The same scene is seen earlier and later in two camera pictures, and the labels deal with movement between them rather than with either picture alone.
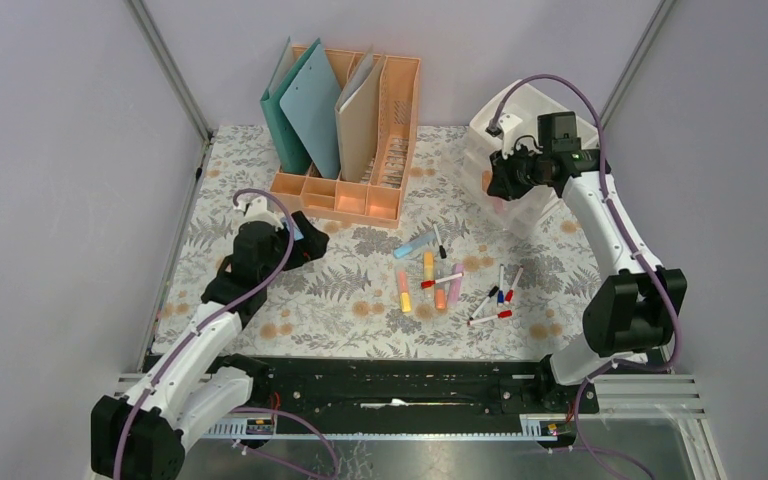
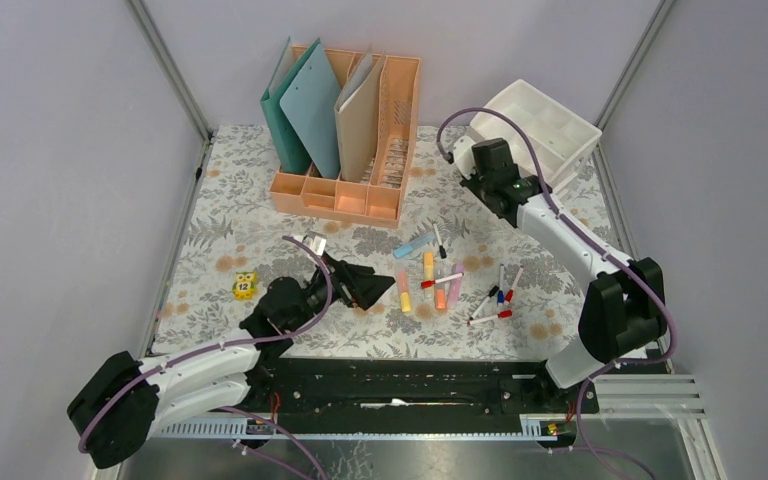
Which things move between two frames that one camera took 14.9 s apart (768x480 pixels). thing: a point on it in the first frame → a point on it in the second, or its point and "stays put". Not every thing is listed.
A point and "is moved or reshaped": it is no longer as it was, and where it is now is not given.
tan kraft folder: x=357 y=114 stays put
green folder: x=290 y=155 stays put
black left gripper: x=311 y=247 → x=369 y=285
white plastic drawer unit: x=525 y=213 is moved or reshaped
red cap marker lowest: x=500 y=314 stays put
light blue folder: x=312 y=107 stays put
